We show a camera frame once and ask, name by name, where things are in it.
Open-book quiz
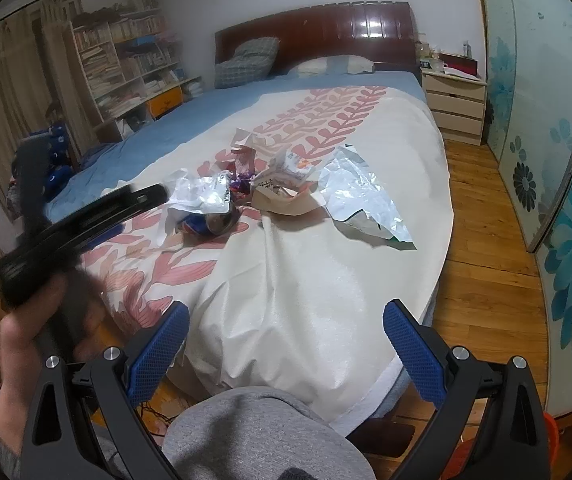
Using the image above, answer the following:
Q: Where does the silver foil snack bag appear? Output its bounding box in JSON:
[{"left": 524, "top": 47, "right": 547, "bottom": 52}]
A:
[{"left": 315, "top": 144, "right": 415, "bottom": 250}]

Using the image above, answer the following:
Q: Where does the dark red wooden headboard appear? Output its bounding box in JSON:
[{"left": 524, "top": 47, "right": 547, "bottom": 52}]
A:
[{"left": 214, "top": 1, "right": 420, "bottom": 77}]

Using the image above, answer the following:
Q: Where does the beige wooden nightstand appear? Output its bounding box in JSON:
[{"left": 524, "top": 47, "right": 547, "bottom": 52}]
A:
[{"left": 422, "top": 68, "right": 487, "bottom": 145}]

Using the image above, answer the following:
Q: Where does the white pillow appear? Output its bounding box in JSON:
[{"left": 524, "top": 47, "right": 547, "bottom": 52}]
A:
[{"left": 288, "top": 55, "right": 375, "bottom": 78}]

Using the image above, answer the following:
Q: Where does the red white torn wrapper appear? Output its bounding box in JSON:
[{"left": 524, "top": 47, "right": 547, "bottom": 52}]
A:
[{"left": 216, "top": 128, "right": 269, "bottom": 176}]

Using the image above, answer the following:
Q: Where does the purple candy wrapper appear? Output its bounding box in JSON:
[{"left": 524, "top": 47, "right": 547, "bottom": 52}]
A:
[{"left": 230, "top": 172, "right": 256, "bottom": 196}]

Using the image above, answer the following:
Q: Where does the white pink leaf blanket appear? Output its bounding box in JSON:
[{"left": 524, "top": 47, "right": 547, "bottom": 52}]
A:
[{"left": 78, "top": 84, "right": 456, "bottom": 438}]

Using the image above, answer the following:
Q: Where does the person's left hand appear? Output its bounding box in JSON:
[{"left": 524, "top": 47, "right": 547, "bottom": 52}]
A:
[{"left": 0, "top": 271, "right": 110, "bottom": 451}]

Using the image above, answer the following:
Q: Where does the brown paper bag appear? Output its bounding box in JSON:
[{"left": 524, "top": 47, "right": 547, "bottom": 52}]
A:
[{"left": 250, "top": 178, "right": 325, "bottom": 217}]

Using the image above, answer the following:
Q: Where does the white bookshelf with books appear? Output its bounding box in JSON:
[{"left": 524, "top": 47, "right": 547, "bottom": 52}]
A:
[{"left": 64, "top": 0, "right": 202, "bottom": 143}]

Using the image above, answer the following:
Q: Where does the plaid grey pillow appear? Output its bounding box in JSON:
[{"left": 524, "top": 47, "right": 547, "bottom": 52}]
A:
[{"left": 214, "top": 37, "right": 280, "bottom": 89}]

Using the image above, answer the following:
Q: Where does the silver white wrapper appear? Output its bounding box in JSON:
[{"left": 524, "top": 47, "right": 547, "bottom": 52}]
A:
[{"left": 164, "top": 168, "right": 232, "bottom": 214}]

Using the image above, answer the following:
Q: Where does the blue crushed can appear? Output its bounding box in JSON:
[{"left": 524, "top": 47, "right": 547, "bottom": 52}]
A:
[{"left": 180, "top": 206, "right": 240, "bottom": 238}]

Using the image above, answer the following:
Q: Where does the beige curtain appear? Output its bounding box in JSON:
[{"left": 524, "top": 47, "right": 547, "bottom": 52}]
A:
[{"left": 0, "top": 0, "right": 98, "bottom": 206}]

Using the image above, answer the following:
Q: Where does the floral sliding wardrobe door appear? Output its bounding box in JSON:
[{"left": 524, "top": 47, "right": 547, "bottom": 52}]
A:
[{"left": 484, "top": 0, "right": 572, "bottom": 416}]

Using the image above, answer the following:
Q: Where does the white yogurt cup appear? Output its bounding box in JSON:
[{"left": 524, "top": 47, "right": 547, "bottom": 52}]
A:
[{"left": 268, "top": 148, "right": 315, "bottom": 185}]

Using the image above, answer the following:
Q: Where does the bed with blue sheet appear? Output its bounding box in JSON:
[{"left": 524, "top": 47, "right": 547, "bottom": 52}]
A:
[{"left": 43, "top": 68, "right": 456, "bottom": 438}]

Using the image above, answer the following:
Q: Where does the dark blue star-pattern cloth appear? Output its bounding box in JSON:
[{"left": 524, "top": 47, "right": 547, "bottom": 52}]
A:
[{"left": 24, "top": 120, "right": 73, "bottom": 202}]

